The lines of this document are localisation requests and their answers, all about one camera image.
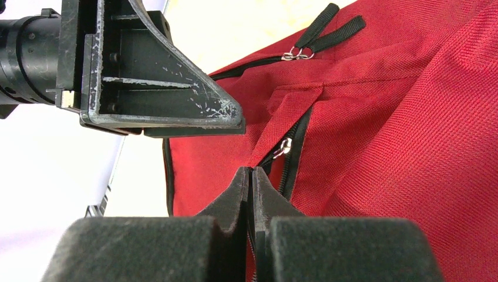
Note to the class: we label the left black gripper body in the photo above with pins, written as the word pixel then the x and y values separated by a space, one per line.
pixel 29 60

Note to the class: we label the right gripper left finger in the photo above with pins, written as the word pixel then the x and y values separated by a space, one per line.
pixel 210 246

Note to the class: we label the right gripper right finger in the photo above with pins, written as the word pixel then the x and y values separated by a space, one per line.
pixel 289 246

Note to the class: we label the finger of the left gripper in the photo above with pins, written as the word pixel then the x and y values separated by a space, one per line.
pixel 78 25
pixel 135 81

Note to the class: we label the red backpack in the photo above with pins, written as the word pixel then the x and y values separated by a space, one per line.
pixel 382 108

